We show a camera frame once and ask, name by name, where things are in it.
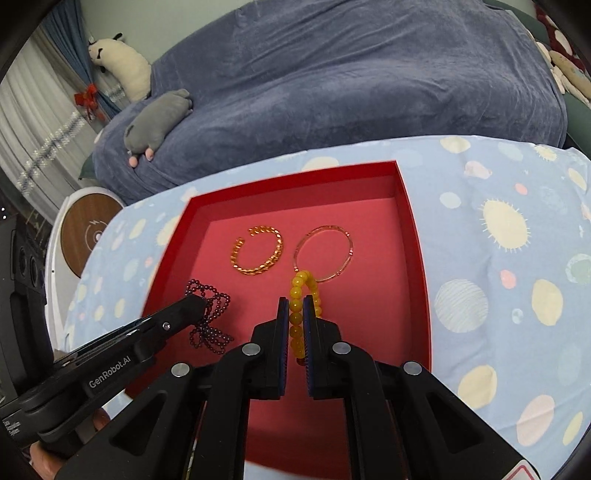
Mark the light blue dotted blanket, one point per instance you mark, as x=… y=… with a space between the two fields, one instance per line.
x=508 y=323

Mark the green sofa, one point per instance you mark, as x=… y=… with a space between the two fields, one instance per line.
x=577 y=124

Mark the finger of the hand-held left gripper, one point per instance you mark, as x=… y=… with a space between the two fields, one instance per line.
x=180 y=314

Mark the blue curtain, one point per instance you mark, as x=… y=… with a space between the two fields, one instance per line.
x=69 y=46

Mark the white plush toy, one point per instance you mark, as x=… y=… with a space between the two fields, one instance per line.
x=129 y=69

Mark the white wood-top side table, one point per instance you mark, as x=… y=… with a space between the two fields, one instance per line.
x=78 y=230

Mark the thin rose gold bangle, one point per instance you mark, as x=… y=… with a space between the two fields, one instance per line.
x=352 y=249

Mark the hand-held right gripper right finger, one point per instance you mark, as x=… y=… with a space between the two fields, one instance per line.
x=308 y=346

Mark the red bow tieback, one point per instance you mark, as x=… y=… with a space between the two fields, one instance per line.
x=87 y=97

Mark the person's left hand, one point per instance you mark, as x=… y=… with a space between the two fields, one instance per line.
x=46 y=464

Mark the red monkey plush toy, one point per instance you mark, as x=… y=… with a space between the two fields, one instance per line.
x=554 y=34

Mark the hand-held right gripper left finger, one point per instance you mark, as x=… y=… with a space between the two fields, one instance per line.
x=282 y=344

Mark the cream plush toy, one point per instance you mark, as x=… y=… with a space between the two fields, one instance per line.
x=570 y=69

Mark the black speaker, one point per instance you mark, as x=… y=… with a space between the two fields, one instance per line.
x=23 y=277

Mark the white sheer curtain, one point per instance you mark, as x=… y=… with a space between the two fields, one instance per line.
x=27 y=115

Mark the grey plush toy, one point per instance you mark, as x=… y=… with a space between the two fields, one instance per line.
x=157 y=120

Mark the red cardboard box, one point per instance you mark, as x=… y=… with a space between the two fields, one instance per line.
x=323 y=203

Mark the blue-grey sofa cover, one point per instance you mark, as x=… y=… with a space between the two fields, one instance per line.
x=346 y=92

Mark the gold twisted bangle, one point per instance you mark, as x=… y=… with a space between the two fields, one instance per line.
x=280 y=244

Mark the silver tinsel garland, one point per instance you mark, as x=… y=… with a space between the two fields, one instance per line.
x=46 y=152

